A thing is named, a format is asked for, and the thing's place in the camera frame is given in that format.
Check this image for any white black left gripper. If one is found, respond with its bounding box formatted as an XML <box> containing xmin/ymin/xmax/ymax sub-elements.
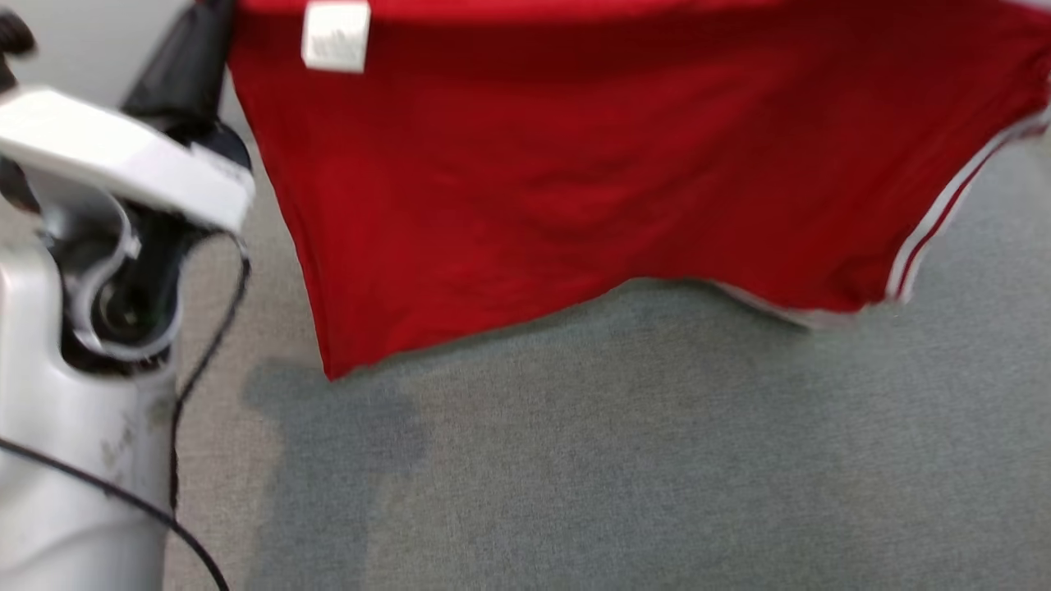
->
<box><xmin>0</xmin><ymin>0</ymin><xmax>257</xmax><ymax>236</ymax></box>

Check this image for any black left camera cable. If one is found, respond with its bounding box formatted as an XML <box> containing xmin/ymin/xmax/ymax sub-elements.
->
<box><xmin>0</xmin><ymin>438</ymin><xmax>232</xmax><ymax>591</ymax></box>

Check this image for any red shirt with white stripes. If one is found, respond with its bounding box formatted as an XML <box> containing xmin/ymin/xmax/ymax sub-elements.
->
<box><xmin>226</xmin><ymin>0</ymin><xmax>1051</xmax><ymax>381</ymax></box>

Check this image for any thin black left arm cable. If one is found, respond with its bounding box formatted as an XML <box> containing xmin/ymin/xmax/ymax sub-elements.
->
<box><xmin>168</xmin><ymin>234</ymin><xmax>252</xmax><ymax>514</ymax></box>

